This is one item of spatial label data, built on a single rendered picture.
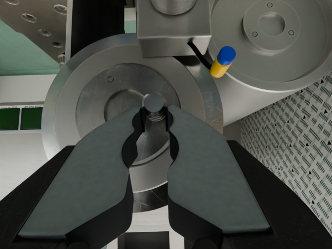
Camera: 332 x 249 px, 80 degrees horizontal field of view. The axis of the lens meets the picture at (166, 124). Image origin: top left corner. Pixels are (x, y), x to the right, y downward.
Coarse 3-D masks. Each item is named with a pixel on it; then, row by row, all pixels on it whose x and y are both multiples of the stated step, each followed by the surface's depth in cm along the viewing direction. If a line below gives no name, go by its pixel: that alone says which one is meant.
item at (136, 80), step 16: (128, 64) 15; (96, 80) 14; (112, 80) 14; (128, 80) 14; (144, 80) 14; (160, 80) 14; (80, 96) 14; (96, 96) 14; (112, 96) 15; (128, 96) 15; (176, 96) 14; (80, 112) 14; (96, 112) 14; (112, 112) 15; (80, 128) 14; (160, 128) 14; (144, 144) 14; (160, 144) 14; (144, 160) 14
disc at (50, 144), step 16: (96, 48) 17; (192, 64) 17; (64, 80) 17; (208, 80) 16; (48, 96) 16; (208, 96) 16; (48, 112) 16; (208, 112) 16; (48, 128) 16; (48, 144) 16; (48, 160) 16; (144, 192) 15; (160, 192) 15; (144, 208) 15
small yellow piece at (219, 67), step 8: (192, 48) 13; (224, 48) 10; (232, 48) 10; (200, 56) 13; (216, 56) 11; (224, 56) 10; (232, 56) 10; (208, 64) 13; (216, 64) 11; (224, 64) 10; (216, 72) 12; (224, 72) 12
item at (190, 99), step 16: (112, 48) 16; (128, 48) 16; (80, 64) 16; (96, 64) 16; (112, 64) 16; (144, 64) 16; (160, 64) 16; (176, 64) 16; (80, 80) 16; (176, 80) 15; (192, 80) 15; (64, 96) 15; (192, 96) 15; (64, 112) 15; (192, 112) 15; (64, 128) 15; (64, 144) 15; (160, 160) 15; (144, 176) 14; (160, 176) 14
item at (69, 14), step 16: (80, 0) 21; (96, 0) 26; (112, 0) 34; (80, 16) 21; (96, 16) 26; (112, 16) 34; (80, 32) 21; (96, 32) 26; (112, 32) 33; (80, 48) 20
